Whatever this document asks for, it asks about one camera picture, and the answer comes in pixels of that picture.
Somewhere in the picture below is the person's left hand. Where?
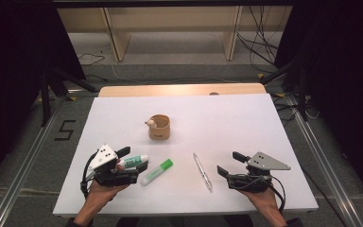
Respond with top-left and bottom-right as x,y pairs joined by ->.
84,160 -> 130,207

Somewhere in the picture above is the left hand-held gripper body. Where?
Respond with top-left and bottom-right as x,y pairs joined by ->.
87,144 -> 139,188

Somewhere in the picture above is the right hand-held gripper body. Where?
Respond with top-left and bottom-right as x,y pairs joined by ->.
226,151 -> 292,194

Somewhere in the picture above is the person's right hand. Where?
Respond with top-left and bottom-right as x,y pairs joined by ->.
237,186 -> 281,213

